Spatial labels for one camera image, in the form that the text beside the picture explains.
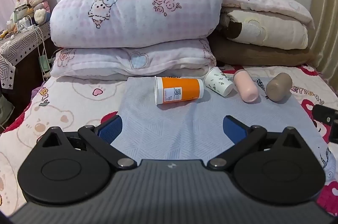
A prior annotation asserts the black device at right edge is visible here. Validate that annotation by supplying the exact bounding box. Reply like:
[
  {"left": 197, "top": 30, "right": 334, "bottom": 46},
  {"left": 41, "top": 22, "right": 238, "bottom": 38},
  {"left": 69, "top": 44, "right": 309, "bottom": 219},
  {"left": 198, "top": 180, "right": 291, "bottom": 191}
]
[{"left": 312, "top": 105, "right": 338, "bottom": 144}]

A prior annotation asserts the pink checked folded quilt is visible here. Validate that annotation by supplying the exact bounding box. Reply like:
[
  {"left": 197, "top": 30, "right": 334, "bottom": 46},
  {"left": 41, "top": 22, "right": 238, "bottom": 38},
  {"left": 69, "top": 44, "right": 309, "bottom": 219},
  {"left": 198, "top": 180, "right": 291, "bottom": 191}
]
[{"left": 50, "top": 0, "right": 223, "bottom": 49}]

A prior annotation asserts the pink cream folded blanket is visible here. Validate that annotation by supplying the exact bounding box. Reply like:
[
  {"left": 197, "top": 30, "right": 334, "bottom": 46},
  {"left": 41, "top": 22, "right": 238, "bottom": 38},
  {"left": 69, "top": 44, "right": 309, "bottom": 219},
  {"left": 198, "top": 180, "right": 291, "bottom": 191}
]
[{"left": 219, "top": 0, "right": 314, "bottom": 50}]

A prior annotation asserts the pink heart pillow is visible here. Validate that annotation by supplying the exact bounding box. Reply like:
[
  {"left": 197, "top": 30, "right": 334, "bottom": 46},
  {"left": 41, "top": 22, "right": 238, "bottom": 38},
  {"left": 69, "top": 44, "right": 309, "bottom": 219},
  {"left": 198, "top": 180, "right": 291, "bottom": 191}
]
[{"left": 51, "top": 39, "right": 216, "bottom": 80}]

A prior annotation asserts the brown pillow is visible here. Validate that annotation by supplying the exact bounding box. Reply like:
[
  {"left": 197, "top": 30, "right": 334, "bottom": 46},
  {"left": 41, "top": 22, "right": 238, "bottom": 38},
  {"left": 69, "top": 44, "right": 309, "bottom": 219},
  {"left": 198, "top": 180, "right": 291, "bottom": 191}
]
[{"left": 209, "top": 39, "right": 314, "bottom": 67}]

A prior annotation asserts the grey patterned cloth mat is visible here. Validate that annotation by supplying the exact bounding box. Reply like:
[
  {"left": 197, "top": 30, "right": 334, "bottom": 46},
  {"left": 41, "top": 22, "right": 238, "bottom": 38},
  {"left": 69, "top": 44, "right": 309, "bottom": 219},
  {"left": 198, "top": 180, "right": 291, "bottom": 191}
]
[{"left": 112, "top": 77, "right": 336, "bottom": 181}]

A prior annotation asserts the brown plastic cup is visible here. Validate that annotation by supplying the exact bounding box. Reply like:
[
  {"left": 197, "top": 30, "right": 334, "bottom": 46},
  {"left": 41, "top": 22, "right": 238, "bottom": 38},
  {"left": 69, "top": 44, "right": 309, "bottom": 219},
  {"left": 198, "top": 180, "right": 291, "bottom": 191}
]
[{"left": 266, "top": 72, "right": 293, "bottom": 102}]

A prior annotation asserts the beige curtain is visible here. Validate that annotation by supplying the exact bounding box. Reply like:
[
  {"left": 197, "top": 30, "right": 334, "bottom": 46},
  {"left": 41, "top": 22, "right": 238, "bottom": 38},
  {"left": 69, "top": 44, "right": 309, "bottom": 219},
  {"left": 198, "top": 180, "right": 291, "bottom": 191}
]
[{"left": 309, "top": 0, "right": 338, "bottom": 90}]

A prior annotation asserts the white charging cable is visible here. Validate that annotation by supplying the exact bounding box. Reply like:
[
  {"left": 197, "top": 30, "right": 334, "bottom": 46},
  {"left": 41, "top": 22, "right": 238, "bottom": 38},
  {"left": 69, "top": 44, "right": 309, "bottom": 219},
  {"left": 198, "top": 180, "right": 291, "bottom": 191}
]
[{"left": 26, "top": 15, "right": 52, "bottom": 81}]

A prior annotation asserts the white paper cup green print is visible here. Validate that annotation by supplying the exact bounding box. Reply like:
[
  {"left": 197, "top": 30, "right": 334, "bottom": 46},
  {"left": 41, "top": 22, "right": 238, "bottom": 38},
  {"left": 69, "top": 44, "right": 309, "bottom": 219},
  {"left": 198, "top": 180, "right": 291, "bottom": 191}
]
[{"left": 204, "top": 67, "right": 234, "bottom": 97}]

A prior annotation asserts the clutter on bedside table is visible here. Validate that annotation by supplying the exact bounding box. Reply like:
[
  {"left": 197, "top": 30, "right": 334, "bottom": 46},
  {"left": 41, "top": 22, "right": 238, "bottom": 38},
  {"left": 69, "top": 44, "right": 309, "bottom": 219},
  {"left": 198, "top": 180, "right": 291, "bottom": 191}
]
[{"left": 1, "top": 0, "right": 34, "bottom": 39}]

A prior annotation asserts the orange white paper cup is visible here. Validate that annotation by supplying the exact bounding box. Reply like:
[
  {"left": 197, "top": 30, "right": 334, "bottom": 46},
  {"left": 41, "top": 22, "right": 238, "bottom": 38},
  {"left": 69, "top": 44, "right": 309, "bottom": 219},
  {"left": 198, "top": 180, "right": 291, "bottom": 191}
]
[{"left": 154, "top": 76, "right": 204, "bottom": 105}]

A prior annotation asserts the pink plastic cup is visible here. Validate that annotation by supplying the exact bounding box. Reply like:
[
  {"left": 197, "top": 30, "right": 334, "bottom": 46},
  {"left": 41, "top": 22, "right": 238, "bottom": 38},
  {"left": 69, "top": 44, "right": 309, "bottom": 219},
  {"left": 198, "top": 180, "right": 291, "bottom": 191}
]
[{"left": 233, "top": 70, "right": 259, "bottom": 103}]

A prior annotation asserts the bedside table patterned cover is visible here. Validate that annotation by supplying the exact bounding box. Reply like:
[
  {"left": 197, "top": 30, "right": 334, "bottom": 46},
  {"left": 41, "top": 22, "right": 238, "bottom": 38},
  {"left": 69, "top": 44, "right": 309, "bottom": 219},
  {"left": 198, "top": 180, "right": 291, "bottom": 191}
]
[{"left": 1, "top": 22, "right": 50, "bottom": 90}]

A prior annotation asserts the cartoon bear bed sheet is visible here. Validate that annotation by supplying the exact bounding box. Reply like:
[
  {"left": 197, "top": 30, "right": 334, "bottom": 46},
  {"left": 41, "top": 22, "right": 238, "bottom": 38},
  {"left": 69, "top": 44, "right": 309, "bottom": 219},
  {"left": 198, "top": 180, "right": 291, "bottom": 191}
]
[{"left": 1, "top": 64, "right": 337, "bottom": 216}]

